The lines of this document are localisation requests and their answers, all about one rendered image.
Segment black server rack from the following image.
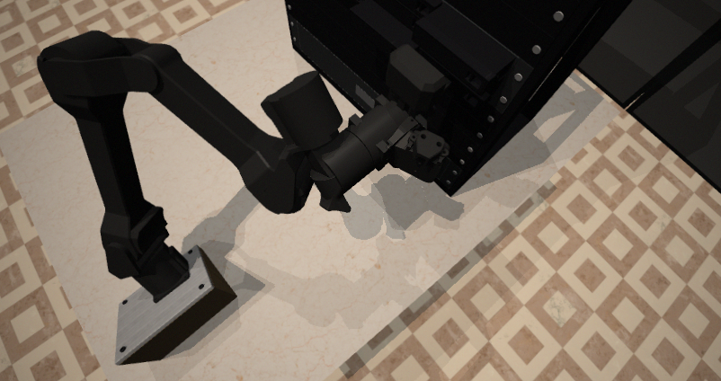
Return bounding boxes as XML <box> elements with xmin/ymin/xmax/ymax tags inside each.
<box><xmin>285</xmin><ymin>0</ymin><xmax>633</xmax><ymax>197</ymax></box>

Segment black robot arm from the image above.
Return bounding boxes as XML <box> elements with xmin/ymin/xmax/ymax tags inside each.
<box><xmin>37</xmin><ymin>31</ymin><xmax>450</xmax><ymax>303</ymax></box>

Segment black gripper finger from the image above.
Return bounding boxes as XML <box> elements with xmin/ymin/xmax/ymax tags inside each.
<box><xmin>420</xmin><ymin>77</ymin><xmax>451</xmax><ymax>123</ymax></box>
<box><xmin>415</xmin><ymin>87</ymin><xmax>449</xmax><ymax>131</ymax></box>

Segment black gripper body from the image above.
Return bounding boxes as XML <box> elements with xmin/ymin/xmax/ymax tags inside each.
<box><xmin>344</xmin><ymin>44</ymin><xmax>447</xmax><ymax>171</ymax></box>

